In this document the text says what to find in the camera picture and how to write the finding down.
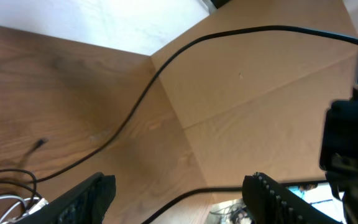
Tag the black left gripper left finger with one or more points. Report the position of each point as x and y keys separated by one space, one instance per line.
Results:
x=85 y=203

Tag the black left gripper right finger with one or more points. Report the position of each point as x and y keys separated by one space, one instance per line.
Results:
x=267 y=202

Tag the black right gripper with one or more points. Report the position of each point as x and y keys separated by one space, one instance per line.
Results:
x=339 y=152

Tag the cardboard side panel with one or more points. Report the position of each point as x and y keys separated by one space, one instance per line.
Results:
x=254 y=102

